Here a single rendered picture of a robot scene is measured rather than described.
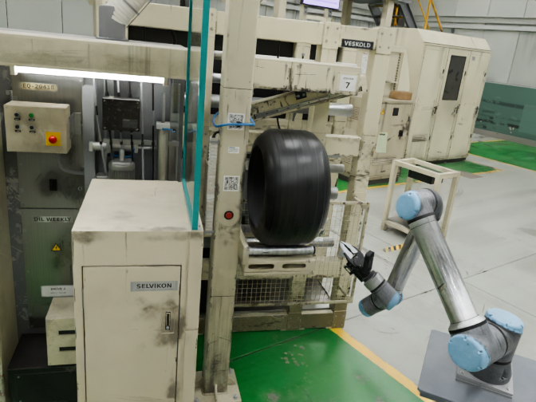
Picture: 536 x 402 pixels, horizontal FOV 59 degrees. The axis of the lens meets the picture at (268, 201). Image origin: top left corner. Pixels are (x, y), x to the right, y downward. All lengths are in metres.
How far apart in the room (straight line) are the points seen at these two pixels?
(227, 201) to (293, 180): 0.35
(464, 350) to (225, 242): 1.14
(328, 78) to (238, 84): 0.57
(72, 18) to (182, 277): 9.90
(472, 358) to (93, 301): 1.38
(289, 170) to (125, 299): 0.91
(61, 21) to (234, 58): 9.20
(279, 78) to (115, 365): 1.51
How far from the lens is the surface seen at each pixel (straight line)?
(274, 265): 2.33
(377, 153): 7.13
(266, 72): 2.43
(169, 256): 1.57
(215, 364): 2.70
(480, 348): 2.01
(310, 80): 2.50
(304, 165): 2.13
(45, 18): 11.13
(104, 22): 2.40
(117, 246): 1.56
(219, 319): 2.54
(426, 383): 2.19
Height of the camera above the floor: 1.86
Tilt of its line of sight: 18 degrees down
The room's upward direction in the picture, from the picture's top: 6 degrees clockwise
